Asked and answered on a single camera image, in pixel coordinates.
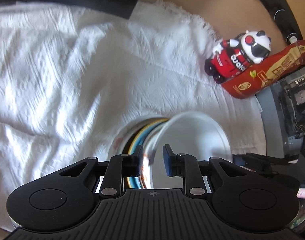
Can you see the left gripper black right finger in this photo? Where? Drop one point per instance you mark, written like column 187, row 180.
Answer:
column 242, row 199

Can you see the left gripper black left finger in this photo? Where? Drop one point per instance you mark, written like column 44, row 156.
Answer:
column 65, row 198

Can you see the blue ceramic bowl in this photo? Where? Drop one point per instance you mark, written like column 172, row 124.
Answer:
column 140, row 142

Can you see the white yellow-rimmed bowl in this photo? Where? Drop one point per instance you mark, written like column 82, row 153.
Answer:
column 133, row 144

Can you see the white floral ceramic bowl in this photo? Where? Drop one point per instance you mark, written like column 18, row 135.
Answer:
column 126, row 133

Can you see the stainless steel bowl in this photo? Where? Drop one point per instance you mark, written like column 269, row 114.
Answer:
column 157, row 120

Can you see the white computer case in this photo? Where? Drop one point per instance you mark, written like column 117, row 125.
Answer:
column 282, row 108

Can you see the red quail eggs bag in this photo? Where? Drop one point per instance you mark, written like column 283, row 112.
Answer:
column 259, row 76

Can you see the white textured tablecloth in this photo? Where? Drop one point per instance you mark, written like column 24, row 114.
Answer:
column 71, row 78

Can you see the panda bear figurine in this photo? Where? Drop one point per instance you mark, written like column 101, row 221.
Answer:
column 234, row 56

